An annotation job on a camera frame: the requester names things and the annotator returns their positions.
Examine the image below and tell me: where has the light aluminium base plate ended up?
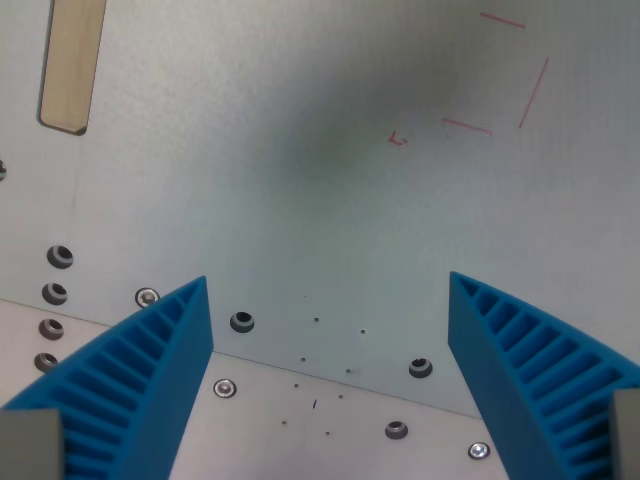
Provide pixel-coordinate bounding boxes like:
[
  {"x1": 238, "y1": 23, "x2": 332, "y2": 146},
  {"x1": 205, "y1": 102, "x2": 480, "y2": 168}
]
[{"x1": 0, "y1": 298, "x2": 511, "y2": 480}]

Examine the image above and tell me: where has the wooden board behind slot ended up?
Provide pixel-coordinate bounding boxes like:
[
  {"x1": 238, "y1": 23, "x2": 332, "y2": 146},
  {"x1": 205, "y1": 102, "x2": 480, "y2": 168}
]
[{"x1": 39, "y1": 0, "x2": 108, "y2": 135}]

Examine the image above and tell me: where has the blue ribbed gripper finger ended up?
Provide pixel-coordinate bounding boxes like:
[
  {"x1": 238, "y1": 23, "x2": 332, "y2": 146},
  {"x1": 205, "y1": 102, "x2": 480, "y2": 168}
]
[
  {"x1": 0, "y1": 275, "x2": 215, "y2": 480},
  {"x1": 448, "y1": 271, "x2": 640, "y2": 480}
]

